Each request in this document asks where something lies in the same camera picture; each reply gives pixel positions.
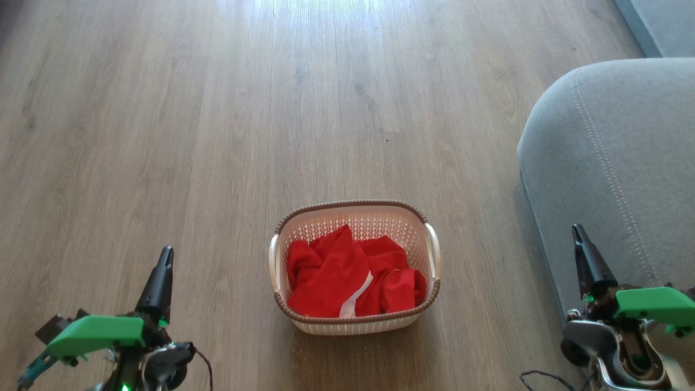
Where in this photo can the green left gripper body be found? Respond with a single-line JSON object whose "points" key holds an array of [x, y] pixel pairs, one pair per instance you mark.
{"points": [[98, 331]]}

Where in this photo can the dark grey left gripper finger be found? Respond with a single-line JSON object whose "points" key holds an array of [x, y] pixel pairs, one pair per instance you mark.
{"points": [[157, 285]]}

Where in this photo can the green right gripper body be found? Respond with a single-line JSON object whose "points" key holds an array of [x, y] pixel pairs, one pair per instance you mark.
{"points": [[654, 304]]}

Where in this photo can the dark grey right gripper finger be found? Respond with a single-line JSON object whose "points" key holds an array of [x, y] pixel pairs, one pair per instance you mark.
{"points": [[592, 266]]}

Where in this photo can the red cloth garment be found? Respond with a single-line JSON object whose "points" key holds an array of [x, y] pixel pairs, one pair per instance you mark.
{"points": [[331, 271]]}

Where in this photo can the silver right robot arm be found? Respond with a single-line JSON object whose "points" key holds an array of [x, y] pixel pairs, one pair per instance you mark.
{"points": [[592, 336]]}

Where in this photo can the grey fabric sofa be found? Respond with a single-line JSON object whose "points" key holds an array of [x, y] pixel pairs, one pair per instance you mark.
{"points": [[608, 152]]}

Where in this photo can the white woven plastic laundry basket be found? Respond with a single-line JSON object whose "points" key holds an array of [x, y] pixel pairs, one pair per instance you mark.
{"points": [[353, 326]]}

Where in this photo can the blue grey upholstered furniture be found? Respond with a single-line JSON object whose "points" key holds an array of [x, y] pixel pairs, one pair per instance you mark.
{"points": [[665, 24]]}

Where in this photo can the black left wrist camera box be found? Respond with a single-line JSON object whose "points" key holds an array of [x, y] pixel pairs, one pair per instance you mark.
{"points": [[57, 326]]}

